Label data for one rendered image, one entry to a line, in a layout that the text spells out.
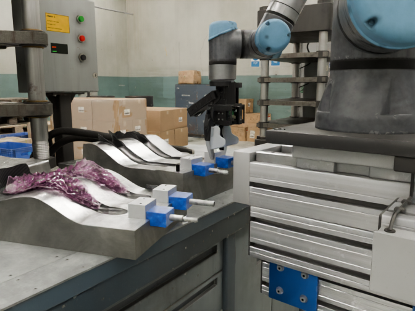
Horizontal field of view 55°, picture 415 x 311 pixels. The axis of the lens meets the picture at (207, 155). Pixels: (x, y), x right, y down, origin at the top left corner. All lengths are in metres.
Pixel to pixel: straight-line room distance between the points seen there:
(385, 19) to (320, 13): 4.49
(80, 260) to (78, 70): 1.21
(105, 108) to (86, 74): 3.11
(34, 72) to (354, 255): 1.27
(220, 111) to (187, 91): 7.38
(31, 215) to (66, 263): 0.13
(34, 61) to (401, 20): 1.32
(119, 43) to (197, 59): 2.19
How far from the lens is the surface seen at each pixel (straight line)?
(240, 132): 7.90
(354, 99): 0.57
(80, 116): 5.28
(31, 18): 1.59
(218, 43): 1.06
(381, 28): 0.44
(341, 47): 0.60
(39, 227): 0.82
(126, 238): 0.72
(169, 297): 1.02
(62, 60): 1.79
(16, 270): 0.75
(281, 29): 0.93
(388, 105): 0.58
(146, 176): 1.05
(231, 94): 1.05
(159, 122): 5.65
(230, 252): 1.20
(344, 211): 0.60
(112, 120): 4.91
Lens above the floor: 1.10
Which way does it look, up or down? 10 degrees down
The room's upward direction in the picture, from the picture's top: straight up
